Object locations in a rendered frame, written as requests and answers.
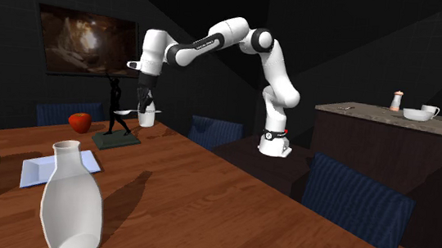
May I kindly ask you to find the dark robot stand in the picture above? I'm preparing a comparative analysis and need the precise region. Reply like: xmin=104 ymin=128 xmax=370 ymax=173
xmin=207 ymin=132 xmax=318 ymax=201

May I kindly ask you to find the wooden dining table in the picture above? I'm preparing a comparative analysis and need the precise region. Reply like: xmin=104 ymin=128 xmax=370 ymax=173
xmin=0 ymin=106 xmax=442 ymax=248

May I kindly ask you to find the dark framed wall picture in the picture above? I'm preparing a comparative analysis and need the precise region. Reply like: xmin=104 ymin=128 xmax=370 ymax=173
xmin=32 ymin=2 xmax=146 ymax=83

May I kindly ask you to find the white spoon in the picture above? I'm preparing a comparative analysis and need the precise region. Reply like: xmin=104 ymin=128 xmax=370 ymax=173
xmin=113 ymin=106 xmax=163 ymax=119

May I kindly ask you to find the black figure on green base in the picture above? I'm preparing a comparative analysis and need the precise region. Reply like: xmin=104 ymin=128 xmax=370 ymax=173
xmin=90 ymin=71 xmax=148 ymax=155

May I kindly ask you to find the pale blue rectangular tray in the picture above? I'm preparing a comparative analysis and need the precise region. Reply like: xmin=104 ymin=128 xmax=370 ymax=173
xmin=18 ymin=143 xmax=104 ymax=196

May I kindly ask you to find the dark counter with stone top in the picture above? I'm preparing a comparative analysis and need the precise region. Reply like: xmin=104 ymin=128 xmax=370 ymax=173
xmin=300 ymin=82 xmax=442 ymax=248

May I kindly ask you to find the white vase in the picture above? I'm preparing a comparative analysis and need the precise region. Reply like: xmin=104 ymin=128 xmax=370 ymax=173
xmin=36 ymin=138 xmax=111 ymax=248

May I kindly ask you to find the red apple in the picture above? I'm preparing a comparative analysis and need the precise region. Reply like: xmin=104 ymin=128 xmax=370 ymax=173
xmin=66 ymin=110 xmax=94 ymax=136

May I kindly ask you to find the blue striped chair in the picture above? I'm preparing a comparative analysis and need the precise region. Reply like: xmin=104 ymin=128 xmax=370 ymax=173
xmin=186 ymin=114 xmax=246 ymax=155
xmin=34 ymin=97 xmax=108 ymax=133
xmin=296 ymin=150 xmax=421 ymax=248

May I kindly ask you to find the white cup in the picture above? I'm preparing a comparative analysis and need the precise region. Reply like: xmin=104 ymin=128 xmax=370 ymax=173
xmin=136 ymin=99 xmax=157 ymax=129

